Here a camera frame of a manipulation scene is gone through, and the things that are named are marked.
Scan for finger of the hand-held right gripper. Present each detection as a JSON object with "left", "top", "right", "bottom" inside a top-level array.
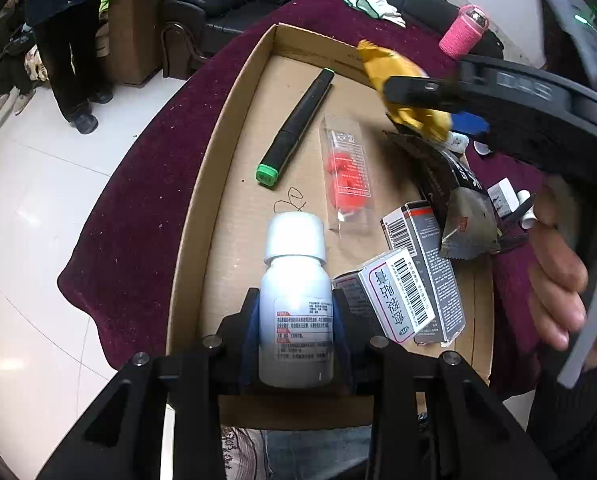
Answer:
[{"left": 382, "top": 75, "right": 466, "bottom": 116}]

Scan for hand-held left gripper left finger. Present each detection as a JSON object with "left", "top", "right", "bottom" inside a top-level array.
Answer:
[{"left": 37, "top": 287, "right": 262, "bottom": 480}]

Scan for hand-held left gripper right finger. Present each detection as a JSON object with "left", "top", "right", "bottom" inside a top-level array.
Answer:
[{"left": 333, "top": 287, "right": 556, "bottom": 480}]

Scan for yellow foil packet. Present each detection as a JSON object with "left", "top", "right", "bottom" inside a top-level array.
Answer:
[{"left": 355, "top": 40, "right": 454, "bottom": 136}]

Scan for white plastic medicine bottle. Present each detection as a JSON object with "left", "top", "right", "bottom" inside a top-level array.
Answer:
[{"left": 258, "top": 211, "right": 335, "bottom": 389}]

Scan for white box with printed label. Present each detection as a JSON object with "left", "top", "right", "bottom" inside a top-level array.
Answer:
[{"left": 332, "top": 246, "right": 436, "bottom": 345}]

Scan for clear packet of red pieces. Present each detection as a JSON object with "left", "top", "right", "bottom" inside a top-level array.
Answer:
[{"left": 318, "top": 114, "right": 371, "bottom": 233}]

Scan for grey box with red end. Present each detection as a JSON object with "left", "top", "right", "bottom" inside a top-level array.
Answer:
[{"left": 381, "top": 200, "right": 466, "bottom": 346}]

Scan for black foil packet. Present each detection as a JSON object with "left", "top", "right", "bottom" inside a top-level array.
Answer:
[{"left": 383, "top": 130, "right": 504, "bottom": 261}]

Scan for black marker with green cap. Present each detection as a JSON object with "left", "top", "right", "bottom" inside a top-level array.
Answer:
[{"left": 256, "top": 67, "right": 335, "bottom": 188}]

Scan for shallow cardboard box tray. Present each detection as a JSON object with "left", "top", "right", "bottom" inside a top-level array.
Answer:
[{"left": 166, "top": 22, "right": 494, "bottom": 433}]

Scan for person's right forearm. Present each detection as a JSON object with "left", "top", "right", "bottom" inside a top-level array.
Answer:
[{"left": 525, "top": 355, "right": 597, "bottom": 466}]

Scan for person's right hand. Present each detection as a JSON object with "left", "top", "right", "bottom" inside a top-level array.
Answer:
[{"left": 527, "top": 182, "right": 591, "bottom": 353}]

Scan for small blue box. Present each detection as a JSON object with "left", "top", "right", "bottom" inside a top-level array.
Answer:
[{"left": 451, "top": 112, "right": 489, "bottom": 136}]

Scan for pink thermos bottle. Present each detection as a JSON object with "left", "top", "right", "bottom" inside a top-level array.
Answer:
[{"left": 438, "top": 4, "right": 490, "bottom": 58}]

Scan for white work gloves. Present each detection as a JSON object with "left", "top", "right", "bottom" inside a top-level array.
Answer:
[{"left": 342, "top": 0, "right": 408, "bottom": 28}]

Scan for small white box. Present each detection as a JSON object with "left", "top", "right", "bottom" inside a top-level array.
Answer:
[{"left": 487, "top": 179, "right": 516, "bottom": 218}]

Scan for small white cylinder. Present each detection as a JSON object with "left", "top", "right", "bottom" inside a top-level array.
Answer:
[{"left": 515, "top": 191, "right": 536, "bottom": 231}]

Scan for floral cloth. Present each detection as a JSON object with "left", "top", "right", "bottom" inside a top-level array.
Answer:
[{"left": 221, "top": 425, "right": 268, "bottom": 480}]

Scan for person's blue jeans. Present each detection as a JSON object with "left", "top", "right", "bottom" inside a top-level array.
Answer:
[{"left": 263, "top": 425, "right": 374, "bottom": 480}]

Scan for maroon tablecloth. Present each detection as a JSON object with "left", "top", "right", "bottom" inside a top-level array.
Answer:
[{"left": 57, "top": 0, "right": 579, "bottom": 396}]

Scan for black leather sofa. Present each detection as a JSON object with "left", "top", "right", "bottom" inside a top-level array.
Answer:
[{"left": 163, "top": 0, "right": 504, "bottom": 61}]

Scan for brown chair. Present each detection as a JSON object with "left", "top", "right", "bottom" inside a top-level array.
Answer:
[{"left": 109, "top": 0, "right": 212, "bottom": 86}]

